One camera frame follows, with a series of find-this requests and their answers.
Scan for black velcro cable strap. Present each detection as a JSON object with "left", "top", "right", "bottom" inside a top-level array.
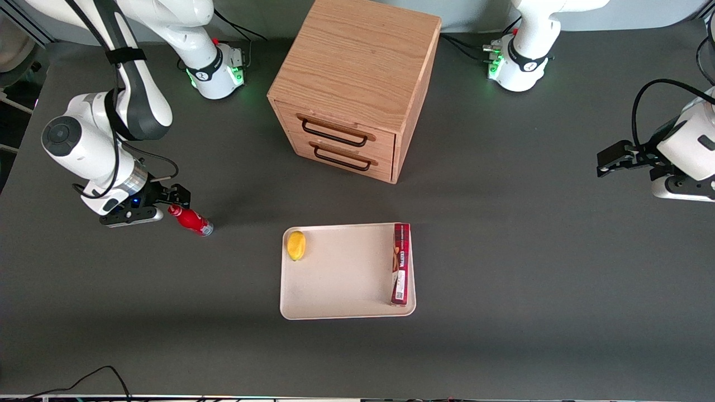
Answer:
[{"left": 105, "top": 47, "right": 147, "bottom": 66}]

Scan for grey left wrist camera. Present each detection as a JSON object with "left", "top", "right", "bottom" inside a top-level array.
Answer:
[{"left": 651, "top": 175, "right": 715, "bottom": 202}]

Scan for red coke bottle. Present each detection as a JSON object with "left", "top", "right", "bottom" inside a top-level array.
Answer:
[{"left": 168, "top": 204, "right": 215, "bottom": 237}]

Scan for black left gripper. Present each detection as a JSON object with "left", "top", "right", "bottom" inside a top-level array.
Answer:
[{"left": 597, "top": 120, "right": 680, "bottom": 180}]

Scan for wooden two-drawer cabinet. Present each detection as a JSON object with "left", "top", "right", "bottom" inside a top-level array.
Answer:
[{"left": 267, "top": 0, "right": 442, "bottom": 185}]

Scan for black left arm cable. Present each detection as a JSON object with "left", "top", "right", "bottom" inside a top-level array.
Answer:
[{"left": 631, "top": 78, "right": 715, "bottom": 150}]

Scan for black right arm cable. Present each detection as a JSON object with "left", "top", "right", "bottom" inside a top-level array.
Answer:
[{"left": 64, "top": 0, "right": 180, "bottom": 199}]

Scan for black base cables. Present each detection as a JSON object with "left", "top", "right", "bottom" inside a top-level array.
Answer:
[
  {"left": 214, "top": 8, "right": 269, "bottom": 54},
  {"left": 440, "top": 16, "right": 523, "bottom": 63}
]

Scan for black left base cables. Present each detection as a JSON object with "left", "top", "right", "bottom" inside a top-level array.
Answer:
[{"left": 440, "top": 16, "right": 523, "bottom": 63}]

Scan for black metal drawer handle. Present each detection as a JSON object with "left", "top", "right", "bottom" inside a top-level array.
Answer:
[
  {"left": 314, "top": 146, "right": 373, "bottom": 171},
  {"left": 302, "top": 118, "right": 369, "bottom": 148}
]

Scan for cream plastic tray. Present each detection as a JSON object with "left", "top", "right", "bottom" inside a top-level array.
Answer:
[{"left": 279, "top": 223, "right": 417, "bottom": 320}]

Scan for yellow lemon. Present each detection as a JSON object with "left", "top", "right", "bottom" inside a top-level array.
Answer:
[{"left": 287, "top": 231, "right": 307, "bottom": 261}]

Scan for black right base cables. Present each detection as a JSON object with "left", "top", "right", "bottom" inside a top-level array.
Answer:
[{"left": 214, "top": 8, "right": 269, "bottom": 54}]

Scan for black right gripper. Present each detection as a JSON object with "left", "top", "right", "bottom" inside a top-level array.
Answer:
[{"left": 99, "top": 183, "right": 192, "bottom": 225}]

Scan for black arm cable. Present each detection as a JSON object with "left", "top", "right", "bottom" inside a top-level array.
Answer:
[
  {"left": 64, "top": 0, "right": 180, "bottom": 199},
  {"left": 631, "top": 78, "right": 715, "bottom": 150}
]

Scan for black cable at table edge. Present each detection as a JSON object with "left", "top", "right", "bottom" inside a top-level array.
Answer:
[{"left": 22, "top": 366, "right": 132, "bottom": 402}]

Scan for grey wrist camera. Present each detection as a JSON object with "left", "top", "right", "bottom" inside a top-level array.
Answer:
[
  {"left": 101, "top": 209, "right": 164, "bottom": 228},
  {"left": 651, "top": 175, "right": 715, "bottom": 202}
]

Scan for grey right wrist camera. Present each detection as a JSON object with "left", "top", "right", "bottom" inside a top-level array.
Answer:
[{"left": 101, "top": 209, "right": 164, "bottom": 228}]

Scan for red tartan shortbread box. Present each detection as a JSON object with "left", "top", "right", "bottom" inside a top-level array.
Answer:
[{"left": 391, "top": 223, "right": 411, "bottom": 307}]

